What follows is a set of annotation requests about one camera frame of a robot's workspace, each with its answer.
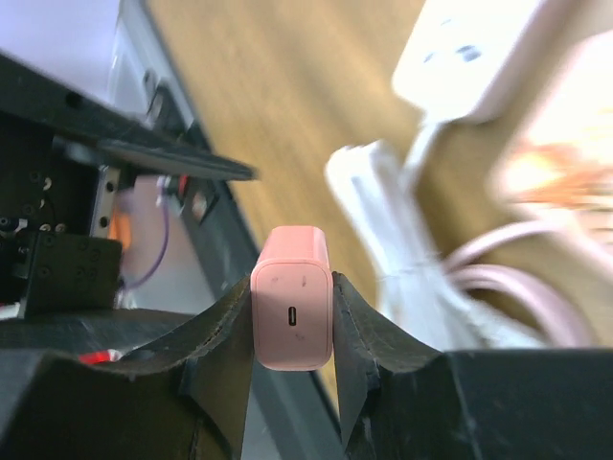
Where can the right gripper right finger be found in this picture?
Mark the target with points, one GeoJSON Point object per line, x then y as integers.
{"type": "Point", "coordinates": [400, 399]}

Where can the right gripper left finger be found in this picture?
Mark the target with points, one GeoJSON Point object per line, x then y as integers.
{"type": "Point", "coordinates": [128, 384]}

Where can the pink plug adapter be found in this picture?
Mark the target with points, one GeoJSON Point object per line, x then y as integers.
{"type": "Point", "coordinates": [291, 295]}

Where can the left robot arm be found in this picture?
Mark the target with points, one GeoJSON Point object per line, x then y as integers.
{"type": "Point", "coordinates": [64, 158]}

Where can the pink cube adapter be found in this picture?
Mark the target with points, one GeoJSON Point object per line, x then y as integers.
{"type": "Point", "coordinates": [558, 164]}

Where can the pink round socket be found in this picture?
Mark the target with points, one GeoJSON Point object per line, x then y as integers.
{"type": "Point", "coordinates": [464, 59]}

